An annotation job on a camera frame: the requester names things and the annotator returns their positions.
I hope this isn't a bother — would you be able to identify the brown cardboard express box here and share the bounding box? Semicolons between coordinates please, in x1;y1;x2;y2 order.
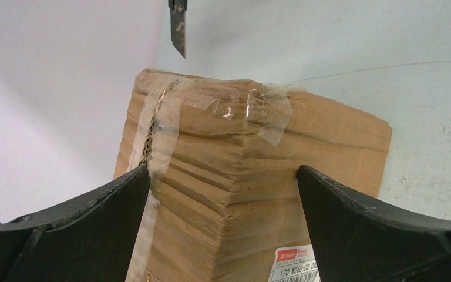
115;69;392;281

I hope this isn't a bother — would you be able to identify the red black utility knife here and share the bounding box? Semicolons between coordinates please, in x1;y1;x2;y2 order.
168;0;188;59

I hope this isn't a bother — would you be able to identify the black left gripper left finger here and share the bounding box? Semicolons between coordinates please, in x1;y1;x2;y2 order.
0;166;150;281

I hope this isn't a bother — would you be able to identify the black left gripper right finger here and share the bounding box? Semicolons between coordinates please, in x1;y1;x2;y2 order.
297;166;451;281

